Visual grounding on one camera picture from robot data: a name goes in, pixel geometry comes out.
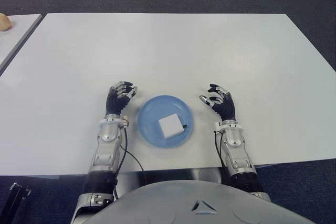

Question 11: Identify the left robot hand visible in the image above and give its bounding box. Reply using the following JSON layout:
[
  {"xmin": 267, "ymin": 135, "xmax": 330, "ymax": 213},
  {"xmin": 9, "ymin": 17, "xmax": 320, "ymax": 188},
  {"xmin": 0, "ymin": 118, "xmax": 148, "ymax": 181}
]
[{"xmin": 104, "ymin": 80, "xmax": 139, "ymax": 116}]

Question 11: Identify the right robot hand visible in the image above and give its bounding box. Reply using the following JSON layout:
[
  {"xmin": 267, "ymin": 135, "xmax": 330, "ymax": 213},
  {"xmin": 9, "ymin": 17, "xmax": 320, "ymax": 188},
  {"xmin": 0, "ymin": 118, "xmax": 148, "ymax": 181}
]
[{"xmin": 199, "ymin": 83, "xmax": 236, "ymax": 122}]

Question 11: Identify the white charger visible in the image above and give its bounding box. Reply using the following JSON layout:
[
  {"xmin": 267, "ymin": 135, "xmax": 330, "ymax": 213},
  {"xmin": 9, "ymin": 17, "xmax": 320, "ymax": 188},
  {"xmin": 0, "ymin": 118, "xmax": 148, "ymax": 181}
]
[{"xmin": 157, "ymin": 113, "xmax": 189, "ymax": 140}]

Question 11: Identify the blue round plate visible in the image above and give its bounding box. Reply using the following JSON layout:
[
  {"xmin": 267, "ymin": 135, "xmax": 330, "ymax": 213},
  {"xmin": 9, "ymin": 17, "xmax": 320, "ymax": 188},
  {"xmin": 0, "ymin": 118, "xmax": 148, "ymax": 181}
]
[{"xmin": 138, "ymin": 94, "xmax": 195, "ymax": 148}]

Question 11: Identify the grey right robot leg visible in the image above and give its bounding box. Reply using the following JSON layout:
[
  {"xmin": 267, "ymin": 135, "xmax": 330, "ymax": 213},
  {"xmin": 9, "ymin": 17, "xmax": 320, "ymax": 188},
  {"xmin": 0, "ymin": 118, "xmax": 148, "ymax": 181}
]
[{"xmin": 189, "ymin": 168, "xmax": 223, "ymax": 185}]

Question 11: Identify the grey robot leg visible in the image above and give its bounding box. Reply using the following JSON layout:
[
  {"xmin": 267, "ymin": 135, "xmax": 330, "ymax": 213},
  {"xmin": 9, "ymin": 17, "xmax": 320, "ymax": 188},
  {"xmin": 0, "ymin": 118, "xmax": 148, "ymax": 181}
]
[
  {"xmin": 189, "ymin": 168, "xmax": 223, "ymax": 185},
  {"xmin": 115, "ymin": 172, "xmax": 148, "ymax": 200}
]

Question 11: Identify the grey left robot leg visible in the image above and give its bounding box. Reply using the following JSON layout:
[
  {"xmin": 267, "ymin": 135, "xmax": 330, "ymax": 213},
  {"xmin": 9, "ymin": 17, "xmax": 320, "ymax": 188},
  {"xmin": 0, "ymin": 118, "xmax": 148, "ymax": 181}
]
[{"xmin": 115, "ymin": 172, "xmax": 148, "ymax": 200}]

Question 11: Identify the grey robot torso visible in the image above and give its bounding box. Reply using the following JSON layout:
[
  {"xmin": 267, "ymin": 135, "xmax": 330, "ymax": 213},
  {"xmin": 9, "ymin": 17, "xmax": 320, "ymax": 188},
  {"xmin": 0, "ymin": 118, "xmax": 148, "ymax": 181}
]
[{"xmin": 81, "ymin": 180, "xmax": 316, "ymax": 224}]

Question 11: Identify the white side table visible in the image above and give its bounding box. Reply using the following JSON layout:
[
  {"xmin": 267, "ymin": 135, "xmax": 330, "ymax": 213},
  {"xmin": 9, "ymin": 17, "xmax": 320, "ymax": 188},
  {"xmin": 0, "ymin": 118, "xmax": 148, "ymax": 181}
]
[{"xmin": 0, "ymin": 13, "xmax": 43, "ymax": 75}]

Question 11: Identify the beige round object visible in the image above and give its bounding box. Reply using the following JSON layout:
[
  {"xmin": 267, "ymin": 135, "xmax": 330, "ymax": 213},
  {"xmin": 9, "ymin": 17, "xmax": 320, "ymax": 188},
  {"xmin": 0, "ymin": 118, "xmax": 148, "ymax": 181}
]
[{"xmin": 0, "ymin": 13, "xmax": 12, "ymax": 31}]

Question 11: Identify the black stand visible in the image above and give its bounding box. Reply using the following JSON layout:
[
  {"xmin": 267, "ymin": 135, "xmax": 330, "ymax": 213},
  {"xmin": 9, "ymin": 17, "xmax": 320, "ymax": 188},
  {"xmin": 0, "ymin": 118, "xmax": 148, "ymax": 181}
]
[{"xmin": 0, "ymin": 182, "xmax": 32, "ymax": 224}]

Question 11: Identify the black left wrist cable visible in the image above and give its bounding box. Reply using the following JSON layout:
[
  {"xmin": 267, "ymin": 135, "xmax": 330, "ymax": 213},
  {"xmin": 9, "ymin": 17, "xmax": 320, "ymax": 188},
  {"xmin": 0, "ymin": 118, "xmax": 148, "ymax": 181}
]
[{"xmin": 112, "ymin": 126, "xmax": 148, "ymax": 200}]

